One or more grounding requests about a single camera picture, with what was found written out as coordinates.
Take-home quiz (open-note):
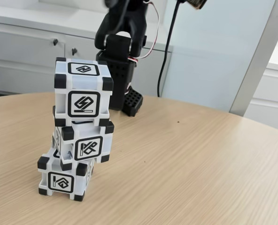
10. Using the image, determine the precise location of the red white servo cable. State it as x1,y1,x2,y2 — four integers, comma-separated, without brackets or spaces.
127,0,161,64

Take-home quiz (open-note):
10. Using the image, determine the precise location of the white cube with ribbon symbol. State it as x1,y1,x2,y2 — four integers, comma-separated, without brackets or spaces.
52,120,115,171

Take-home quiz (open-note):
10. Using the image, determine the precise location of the black perforated clamp block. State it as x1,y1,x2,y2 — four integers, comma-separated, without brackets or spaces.
123,85,144,117

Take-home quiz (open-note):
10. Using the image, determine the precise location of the white low cabinet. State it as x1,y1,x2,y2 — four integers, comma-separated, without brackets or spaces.
0,6,174,94
243,45,278,134

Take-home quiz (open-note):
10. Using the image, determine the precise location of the black camera cable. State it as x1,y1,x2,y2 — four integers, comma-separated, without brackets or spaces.
156,0,181,98

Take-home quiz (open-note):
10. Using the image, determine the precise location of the black gripper camera board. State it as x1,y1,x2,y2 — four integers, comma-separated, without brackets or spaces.
187,0,210,10

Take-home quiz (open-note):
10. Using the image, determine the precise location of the white cube with bolt symbol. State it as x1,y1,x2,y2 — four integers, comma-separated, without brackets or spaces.
54,57,114,127

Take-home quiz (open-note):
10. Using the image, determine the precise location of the grey window frame post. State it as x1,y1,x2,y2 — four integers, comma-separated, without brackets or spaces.
229,0,278,117

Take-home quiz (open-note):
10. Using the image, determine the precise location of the white cube with house symbol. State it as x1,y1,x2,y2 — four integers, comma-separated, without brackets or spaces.
37,147,95,202

